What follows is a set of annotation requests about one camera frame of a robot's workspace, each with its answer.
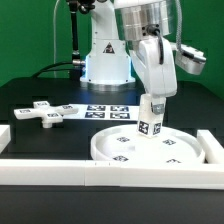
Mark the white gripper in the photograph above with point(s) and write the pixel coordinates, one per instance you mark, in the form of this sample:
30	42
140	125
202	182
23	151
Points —
158	79

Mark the white round table top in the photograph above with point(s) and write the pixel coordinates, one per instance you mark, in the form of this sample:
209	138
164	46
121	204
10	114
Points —
124	144

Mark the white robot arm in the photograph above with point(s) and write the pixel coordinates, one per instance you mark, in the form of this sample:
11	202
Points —
129	36

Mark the white sheet with markers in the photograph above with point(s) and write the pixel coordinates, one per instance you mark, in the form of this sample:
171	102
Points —
105	112

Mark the white U-shaped fence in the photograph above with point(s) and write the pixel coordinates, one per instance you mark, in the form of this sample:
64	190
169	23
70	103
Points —
206	175

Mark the white cross-shaped table base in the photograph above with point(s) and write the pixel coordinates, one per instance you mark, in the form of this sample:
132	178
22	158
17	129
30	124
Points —
49	114

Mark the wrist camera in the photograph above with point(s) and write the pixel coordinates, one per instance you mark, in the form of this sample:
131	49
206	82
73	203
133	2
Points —
192	60

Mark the black camera stand pole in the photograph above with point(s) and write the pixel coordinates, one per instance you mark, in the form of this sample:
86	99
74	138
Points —
84	7

